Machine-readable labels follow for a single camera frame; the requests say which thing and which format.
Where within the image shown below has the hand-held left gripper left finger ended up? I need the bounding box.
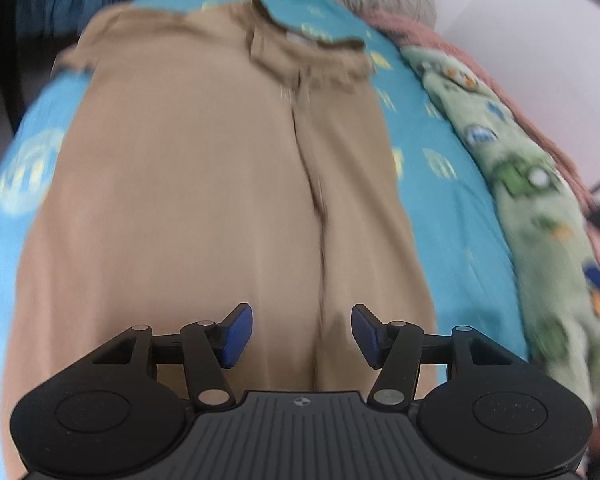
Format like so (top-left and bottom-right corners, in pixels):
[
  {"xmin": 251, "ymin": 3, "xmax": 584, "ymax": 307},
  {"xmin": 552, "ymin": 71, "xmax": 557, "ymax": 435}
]
[{"xmin": 65, "ymin": 302, "xmax": 255, "ymax": 409}]

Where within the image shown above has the teal printed bed sheet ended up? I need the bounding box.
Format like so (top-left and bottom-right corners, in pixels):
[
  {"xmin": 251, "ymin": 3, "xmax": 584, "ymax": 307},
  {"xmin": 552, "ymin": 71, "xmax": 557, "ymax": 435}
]
[{"xmin": 0, "ymin": 0, "xmax": 532, "ymax": 480}]

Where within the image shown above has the pink fuzzy blanket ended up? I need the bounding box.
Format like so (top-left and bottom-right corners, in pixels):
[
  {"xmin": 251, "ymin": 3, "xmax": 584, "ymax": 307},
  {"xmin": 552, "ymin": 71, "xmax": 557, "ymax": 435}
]
[{"xmin": 362, "ymin": 7, "xmax": 600, "ymax": 272}]

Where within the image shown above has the green cartoon blanket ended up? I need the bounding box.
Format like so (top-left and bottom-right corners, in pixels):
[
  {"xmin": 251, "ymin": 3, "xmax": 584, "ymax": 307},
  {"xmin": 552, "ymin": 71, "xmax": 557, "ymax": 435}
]
[{"xmin": 400, "ymin": 45, "xmax": 600, "ymax": 412}]

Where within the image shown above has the tan garment white print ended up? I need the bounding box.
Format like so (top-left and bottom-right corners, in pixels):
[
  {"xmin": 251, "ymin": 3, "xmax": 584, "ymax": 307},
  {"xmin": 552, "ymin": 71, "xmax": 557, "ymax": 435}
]
[{"xmin": 2, "ymin": 0, "xmax": 439, "ymax": 480}]

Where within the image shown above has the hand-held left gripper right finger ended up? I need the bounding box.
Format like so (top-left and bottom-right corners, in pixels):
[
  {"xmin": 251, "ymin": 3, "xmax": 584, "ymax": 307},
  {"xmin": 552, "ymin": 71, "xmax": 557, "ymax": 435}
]
[{"xmin": 350, "ymin": 304, "xmax": 532, "ymax": 409}]

